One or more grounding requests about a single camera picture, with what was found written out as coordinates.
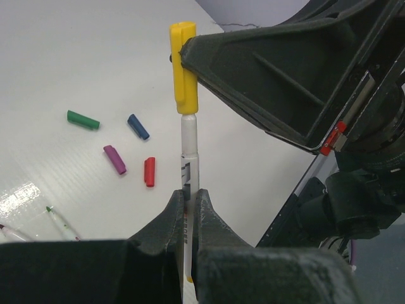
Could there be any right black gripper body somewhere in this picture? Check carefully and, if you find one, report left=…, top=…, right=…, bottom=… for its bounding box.
left=279, top=1, right=404, bottom=165

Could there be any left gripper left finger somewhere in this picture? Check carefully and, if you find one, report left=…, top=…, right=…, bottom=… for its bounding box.
left=1, top=190, right=184, bottom=303

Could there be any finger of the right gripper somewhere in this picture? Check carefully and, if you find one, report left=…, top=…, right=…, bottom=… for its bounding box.
left=178, top=16, right=361, bottom=155

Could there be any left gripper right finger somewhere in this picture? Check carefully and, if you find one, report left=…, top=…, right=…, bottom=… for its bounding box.
left=192, top=189, right=361, bottom=303

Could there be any yellow pen cap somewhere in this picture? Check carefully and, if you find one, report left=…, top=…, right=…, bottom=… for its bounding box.
left=168, top=20, right=199, bottom=115

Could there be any yellow whiteboard marker pen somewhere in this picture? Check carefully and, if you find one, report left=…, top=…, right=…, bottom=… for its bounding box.
left=181, top=114, right=200, bottom=284

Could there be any blue pen cap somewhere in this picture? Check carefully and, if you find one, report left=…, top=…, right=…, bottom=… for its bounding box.
left=127, top=114, right=150, bottom=141

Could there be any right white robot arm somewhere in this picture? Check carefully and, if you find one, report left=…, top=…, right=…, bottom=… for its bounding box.
left=180, top=1, right=404, bottom=247

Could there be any green whiteboard marker pen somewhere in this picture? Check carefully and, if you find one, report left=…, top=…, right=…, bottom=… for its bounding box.
left=46, top=206, right=80, bottom=241

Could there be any red pen cap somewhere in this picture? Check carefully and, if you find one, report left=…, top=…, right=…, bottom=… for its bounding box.
left=144, top=156, right=156, bottom=187

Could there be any purple pen cap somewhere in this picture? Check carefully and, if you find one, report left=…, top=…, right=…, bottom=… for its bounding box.
left=103, top=145, right=127, bottom=175

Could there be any red whiteboard marker pen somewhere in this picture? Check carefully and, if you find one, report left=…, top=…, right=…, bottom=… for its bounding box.
left=1, top=224, right=32, bottom=242

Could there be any green pen cap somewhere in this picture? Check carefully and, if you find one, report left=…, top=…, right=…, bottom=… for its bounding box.
left=66, top=110, right=100, bottom=130

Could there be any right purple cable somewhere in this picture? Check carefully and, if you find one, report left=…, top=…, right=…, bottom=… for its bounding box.
left=349, top=239, right=360, bottom=270

